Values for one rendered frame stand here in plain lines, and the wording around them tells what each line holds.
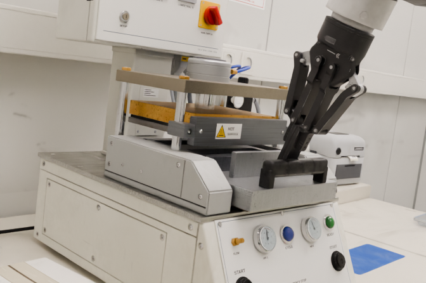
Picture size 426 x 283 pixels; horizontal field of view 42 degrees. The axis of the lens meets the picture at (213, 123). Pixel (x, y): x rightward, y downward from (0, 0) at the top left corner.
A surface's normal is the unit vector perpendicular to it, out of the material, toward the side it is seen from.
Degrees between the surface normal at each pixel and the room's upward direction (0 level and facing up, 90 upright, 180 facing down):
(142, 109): 90
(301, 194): 90
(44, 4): 90
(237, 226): 65
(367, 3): 102
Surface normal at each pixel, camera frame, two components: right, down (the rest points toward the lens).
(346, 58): -0.71, -0.03
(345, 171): 0.67, 0.15
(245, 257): 0.69, -0.28
